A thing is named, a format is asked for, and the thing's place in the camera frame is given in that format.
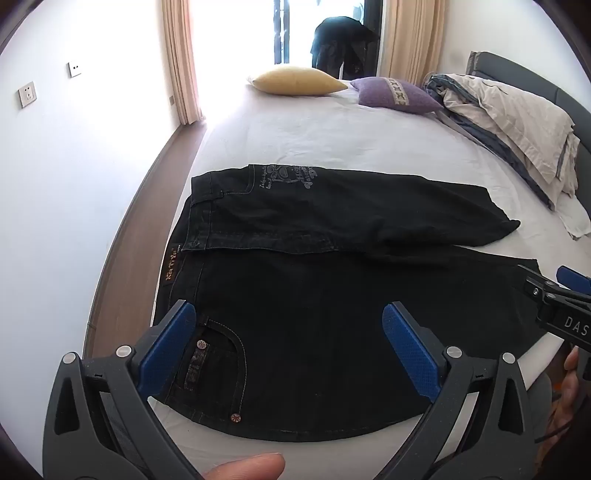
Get person's left hand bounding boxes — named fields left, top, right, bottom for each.
left=201, top=452, right=286, bottom=480

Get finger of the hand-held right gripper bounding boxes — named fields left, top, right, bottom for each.
left=555, top=265, right=591, bottom=297
left=517, top=264, right=558, bottom=302

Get yellow pillow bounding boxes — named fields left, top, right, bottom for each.
left=247, top=65, right=349, bottom=96

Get white bed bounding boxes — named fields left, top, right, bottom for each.
left=81, top=78, right=591, bottom=480

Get person's right hand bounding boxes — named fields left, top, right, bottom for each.
left=551, top=346, right=591, bottom=445

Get purple pillow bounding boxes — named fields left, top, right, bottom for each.
left=349, top=76, right=444, bottom=114

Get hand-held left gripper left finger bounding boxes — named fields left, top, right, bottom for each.
left=42, top=300, right=204, bottom=480

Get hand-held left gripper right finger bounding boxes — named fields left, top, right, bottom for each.
left=369, top=301, right=549, bottom=480

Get thin black cable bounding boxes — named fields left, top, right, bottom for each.
left=536, top=422, right=575, bottom=445

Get person in dark clothes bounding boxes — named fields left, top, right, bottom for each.
left=310, top=17, right=380, bottom=80

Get grey padded headboard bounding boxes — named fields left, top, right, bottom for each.
left=466, top=51, right=591, bottom=139

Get white folded cloth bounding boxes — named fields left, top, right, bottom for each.
left=556, top=194, right=591, bottom=241

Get black denim pants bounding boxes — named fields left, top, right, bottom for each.
left=154, top=164, right=541, bottom=443

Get beige and blue duvet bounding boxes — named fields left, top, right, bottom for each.
left=425, top=73, right=580, bottom=210

